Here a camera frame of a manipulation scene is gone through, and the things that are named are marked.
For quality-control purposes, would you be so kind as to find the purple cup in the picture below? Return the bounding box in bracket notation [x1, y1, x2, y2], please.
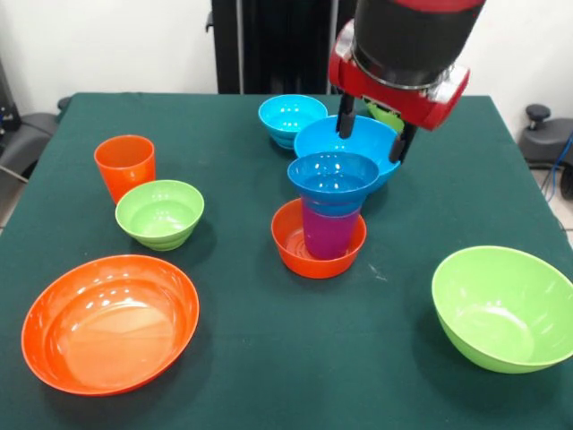
[301, 203, 362, 262]

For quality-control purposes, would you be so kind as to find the blue cable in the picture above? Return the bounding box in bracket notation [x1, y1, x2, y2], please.
[541, 133, 573, 201]

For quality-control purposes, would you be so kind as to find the dark green tablecloth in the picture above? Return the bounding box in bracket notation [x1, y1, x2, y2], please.
[0, 91, 573, 430]

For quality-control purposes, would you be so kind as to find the small green bowl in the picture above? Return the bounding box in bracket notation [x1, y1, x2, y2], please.
[115, 179, 206, 252]

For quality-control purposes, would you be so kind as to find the large green bowl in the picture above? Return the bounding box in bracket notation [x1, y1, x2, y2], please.
[431, 245, 573, 375]

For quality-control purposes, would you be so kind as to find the orange cup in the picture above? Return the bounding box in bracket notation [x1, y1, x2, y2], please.
[93, 134, 158, 205]

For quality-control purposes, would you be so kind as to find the small turquoise bowl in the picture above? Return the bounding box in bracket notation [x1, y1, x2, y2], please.
[258, 93, 329, 150]

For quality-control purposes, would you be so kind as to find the large blue bowl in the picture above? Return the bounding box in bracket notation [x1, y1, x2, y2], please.
[293, 114, 402, 194]

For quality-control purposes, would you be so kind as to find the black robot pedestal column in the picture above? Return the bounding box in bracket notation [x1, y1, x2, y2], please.
[205, 0, 362, 95]

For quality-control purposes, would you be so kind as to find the small orange bowl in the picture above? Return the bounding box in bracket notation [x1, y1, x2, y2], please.
[270, 198, 368, 280]

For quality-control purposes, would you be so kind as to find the grey pedestal leg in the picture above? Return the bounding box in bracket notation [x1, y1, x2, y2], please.
[0, 111, 62, 180]
[518, 104, 573, 167]

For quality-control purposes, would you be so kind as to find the large orange bowl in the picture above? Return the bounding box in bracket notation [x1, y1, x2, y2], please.
[21, 254, 201, 397]

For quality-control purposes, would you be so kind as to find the green cup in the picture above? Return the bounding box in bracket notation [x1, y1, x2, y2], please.
[365, 101, 406, 133]

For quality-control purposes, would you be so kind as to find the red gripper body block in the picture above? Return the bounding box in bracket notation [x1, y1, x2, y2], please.
[328, 20, 471, 132]

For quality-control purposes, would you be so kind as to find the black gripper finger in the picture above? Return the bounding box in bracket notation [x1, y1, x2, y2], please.
[388, 125, 420, 165]
[336, 92, 357, 139]

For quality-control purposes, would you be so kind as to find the dark blue bowl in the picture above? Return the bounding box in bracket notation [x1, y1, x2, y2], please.
[286, 150, 381, 216]

